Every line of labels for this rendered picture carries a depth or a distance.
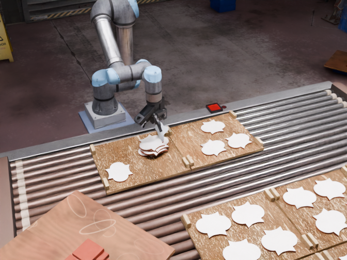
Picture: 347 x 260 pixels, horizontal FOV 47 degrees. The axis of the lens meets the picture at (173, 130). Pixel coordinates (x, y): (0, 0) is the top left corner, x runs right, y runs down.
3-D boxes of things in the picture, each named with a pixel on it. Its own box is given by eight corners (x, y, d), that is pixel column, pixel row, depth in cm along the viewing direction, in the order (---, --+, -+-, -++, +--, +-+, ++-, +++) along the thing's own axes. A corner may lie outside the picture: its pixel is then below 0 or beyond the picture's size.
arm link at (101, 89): (91, 90, 227) (88, 69, 219) (113, 86, 231) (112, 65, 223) (95, 101, 218) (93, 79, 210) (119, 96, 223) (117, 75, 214)
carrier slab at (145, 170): (89, 149, 203) (89, 147, 202) (164, 131, 215) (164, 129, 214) (107, 195, 177) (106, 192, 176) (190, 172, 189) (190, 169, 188)
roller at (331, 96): (12, 174, 195) (10, 166, 192) (333, 97, 252) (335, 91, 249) (13, 180, 191) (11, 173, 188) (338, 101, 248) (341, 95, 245)
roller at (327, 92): (12, 167, 198) (9, 160, 195) (328, 94, 256) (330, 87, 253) (12, 173, 195) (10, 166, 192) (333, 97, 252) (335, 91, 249)
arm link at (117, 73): (83, -6, 190) (110, 77, 172) (105, -9, 193) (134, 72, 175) (83, 11, 200) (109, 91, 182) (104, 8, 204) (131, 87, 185)
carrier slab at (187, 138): (164, 131, 215) (164, 128, 214) (230, 114, 228) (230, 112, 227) (191, 171, 189) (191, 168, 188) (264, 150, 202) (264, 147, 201)
